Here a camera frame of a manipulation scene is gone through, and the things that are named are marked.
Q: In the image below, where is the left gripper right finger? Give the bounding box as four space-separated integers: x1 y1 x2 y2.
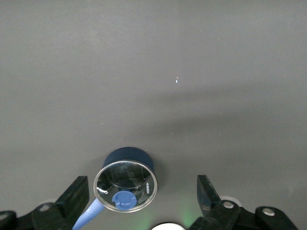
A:
189 174 297 230

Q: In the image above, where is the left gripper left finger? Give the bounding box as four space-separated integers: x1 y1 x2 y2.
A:
0 175 90 230

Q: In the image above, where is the glass lid with blue knob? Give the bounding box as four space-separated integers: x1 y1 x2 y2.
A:
93 160 159 213

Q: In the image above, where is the dark blue saucepan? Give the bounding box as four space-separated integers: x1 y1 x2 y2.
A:
71 146 157 230

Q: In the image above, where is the dark grey table mat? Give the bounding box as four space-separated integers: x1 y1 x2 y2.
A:
0 0 307 230

